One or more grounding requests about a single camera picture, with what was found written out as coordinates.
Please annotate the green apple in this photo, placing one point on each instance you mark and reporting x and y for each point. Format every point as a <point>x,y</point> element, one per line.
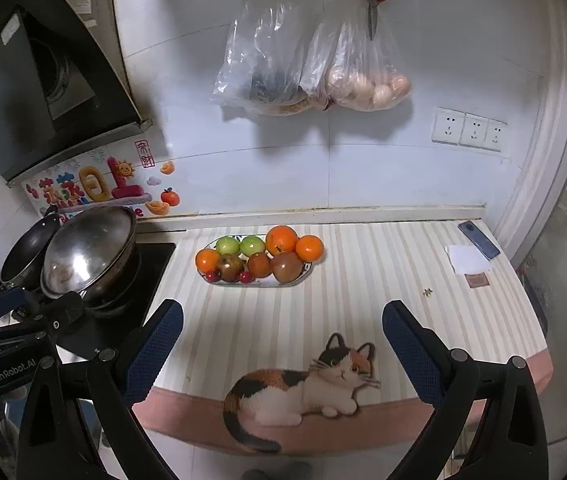
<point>228,245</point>
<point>251,245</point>

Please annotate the dark brownish orange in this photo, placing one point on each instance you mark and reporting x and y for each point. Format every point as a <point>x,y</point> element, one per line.
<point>259,265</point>

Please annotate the plastic bag dark contents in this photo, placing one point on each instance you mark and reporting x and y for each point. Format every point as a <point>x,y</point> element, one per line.
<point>265,54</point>

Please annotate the floral oval plate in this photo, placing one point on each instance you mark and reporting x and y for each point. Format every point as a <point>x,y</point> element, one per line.
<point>244,260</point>

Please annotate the steel wok with lid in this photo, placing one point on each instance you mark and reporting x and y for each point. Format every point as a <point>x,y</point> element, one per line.
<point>89,252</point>

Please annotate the black induction cooktop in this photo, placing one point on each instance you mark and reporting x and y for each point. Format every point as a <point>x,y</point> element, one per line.
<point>109,321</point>

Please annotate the colourful wall sticker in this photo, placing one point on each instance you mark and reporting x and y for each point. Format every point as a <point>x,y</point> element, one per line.
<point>136,173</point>

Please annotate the cherry tomato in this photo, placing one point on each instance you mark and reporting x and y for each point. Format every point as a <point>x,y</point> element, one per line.
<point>212,276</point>
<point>246,277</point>

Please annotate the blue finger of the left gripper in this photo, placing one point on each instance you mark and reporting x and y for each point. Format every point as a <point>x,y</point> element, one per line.
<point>17,298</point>
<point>64,318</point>

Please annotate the small brown card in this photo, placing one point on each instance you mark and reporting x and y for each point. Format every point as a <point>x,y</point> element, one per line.
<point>477,280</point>

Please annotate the large orange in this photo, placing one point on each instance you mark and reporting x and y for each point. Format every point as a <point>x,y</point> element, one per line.
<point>280,240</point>

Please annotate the white wall socket strip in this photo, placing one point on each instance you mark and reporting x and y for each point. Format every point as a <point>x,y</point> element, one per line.
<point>453,127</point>

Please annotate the black range hood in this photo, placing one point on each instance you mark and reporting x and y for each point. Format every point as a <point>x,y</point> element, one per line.
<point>63,83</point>

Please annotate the plastic bag with eggs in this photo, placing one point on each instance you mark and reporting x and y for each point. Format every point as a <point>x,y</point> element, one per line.
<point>344,67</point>

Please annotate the dark red apple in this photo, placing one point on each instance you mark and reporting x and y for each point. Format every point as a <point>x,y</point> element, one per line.
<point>230,267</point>

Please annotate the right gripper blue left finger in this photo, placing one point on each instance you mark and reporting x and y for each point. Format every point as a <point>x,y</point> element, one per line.
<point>150,349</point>

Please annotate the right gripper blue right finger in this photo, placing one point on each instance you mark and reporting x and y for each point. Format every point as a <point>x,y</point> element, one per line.
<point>416,349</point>

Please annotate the white paper sheet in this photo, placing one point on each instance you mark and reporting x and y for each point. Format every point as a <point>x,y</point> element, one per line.
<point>467,260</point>

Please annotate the striped cat table mat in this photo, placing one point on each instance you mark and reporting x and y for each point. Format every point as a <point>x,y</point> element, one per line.
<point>231,330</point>

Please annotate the small orange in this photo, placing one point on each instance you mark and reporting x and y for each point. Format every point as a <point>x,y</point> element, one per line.
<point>207,260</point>
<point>309,248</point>

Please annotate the black frying pan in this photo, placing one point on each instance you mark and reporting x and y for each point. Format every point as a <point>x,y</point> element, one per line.
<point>23,264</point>

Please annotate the green apple front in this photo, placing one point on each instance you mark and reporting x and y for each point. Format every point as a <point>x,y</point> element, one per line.
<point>228,245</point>

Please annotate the green apple back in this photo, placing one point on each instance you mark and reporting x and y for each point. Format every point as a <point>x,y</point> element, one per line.
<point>251,245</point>

